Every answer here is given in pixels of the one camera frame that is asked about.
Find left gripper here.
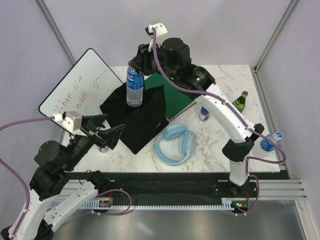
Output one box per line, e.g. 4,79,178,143
63,113,126,171

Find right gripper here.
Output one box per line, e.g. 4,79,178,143
128,39,178,83

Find water bottle blue label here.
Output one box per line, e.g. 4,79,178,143
126,66,145,107

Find black canvas bag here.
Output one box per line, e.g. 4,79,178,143
99,83,169,155

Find blue silver energy drink can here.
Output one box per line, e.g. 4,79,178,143
198,106,210,122

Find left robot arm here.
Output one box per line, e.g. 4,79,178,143
1,111,126,240

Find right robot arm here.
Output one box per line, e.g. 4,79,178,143
128,37,265,197

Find water bottle near left arm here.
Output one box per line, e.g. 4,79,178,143
98,146,110,154

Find white whiteboard red writing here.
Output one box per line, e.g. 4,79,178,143
38,48,123,117

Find light blue headphones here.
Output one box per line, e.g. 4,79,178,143
154,124,196,166

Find green glass bottle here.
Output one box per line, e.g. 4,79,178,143
232,91,248,113

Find water bottle at right edge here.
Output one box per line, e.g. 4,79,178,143
252,131,283,159

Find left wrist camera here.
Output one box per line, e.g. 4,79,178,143
53,111,85,136

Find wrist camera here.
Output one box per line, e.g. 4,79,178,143
144,21,168,38
53,111,85,136

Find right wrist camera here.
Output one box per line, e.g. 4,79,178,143
144,21,168,38

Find green ring binder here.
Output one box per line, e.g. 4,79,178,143
144,73,195,121

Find white cable duct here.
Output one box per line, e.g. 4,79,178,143
47,197,238,211

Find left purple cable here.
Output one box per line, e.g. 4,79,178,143
0,116,62,238

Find left corner frame post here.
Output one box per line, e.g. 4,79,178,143
35,0,76,66

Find corner frame post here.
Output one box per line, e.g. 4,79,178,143
35,0,76,66
253,0,301,72

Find right corner frame post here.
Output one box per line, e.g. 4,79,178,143
253,0,301,72

